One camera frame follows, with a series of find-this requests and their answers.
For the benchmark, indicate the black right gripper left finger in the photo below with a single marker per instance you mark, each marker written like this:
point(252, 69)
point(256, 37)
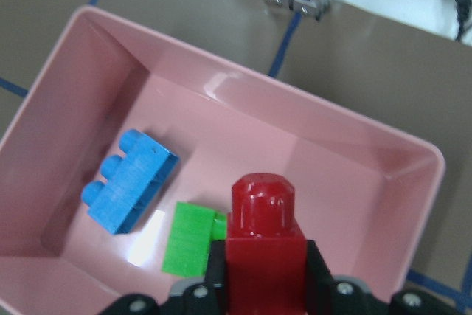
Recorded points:
point(198, 295)

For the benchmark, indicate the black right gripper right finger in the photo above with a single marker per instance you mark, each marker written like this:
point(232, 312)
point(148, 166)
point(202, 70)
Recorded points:
point(326, 294)

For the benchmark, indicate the green toy block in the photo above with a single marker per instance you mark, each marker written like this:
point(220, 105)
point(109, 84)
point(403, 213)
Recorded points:
point(193, 230)

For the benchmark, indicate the red toy block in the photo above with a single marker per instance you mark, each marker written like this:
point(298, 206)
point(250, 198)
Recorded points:
point(265, 248)

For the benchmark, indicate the blue toy block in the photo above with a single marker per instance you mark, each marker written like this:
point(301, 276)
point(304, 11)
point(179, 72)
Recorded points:
point(131, 182)

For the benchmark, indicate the pink plastic box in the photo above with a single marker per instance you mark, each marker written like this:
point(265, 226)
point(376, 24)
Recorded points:
point(363, 189)

